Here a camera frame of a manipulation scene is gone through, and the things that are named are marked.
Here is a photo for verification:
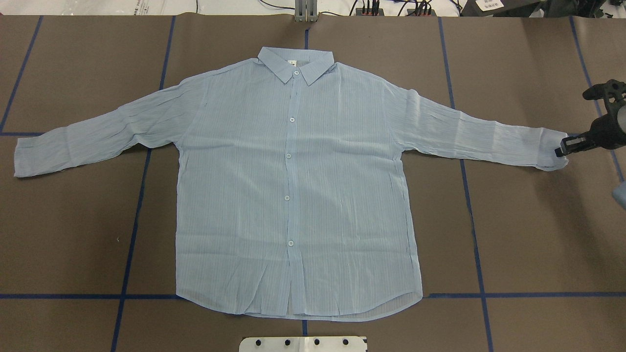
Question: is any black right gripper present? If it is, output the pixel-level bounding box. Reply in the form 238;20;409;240
555;80;626;157

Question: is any light blue button-up shirt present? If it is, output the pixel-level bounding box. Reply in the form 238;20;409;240
14;47;568;322

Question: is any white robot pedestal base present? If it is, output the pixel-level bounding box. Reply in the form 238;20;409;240
239;336;368;352

